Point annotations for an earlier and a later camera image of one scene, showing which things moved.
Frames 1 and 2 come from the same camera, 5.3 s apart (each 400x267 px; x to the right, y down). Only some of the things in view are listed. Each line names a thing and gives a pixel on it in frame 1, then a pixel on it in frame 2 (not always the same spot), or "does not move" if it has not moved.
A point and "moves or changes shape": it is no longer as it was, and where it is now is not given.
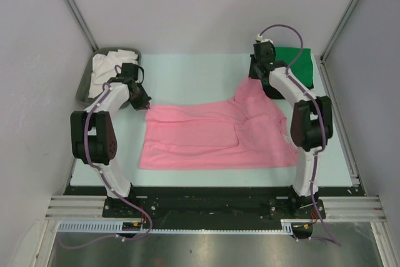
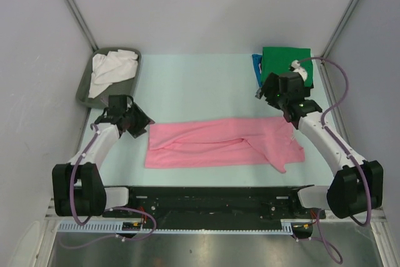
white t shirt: x=104 y=68 does not move
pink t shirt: x=249 y=132 moves or changes shape
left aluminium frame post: x=72 y=4 does not move
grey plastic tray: x=84 y=86 does not move
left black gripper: x=143 y=104 -> x=143 y=120
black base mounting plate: x=214 y=207 does not move
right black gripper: x=252 y=74 -> x=272 y=83
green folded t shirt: x=302 y=67 does not move
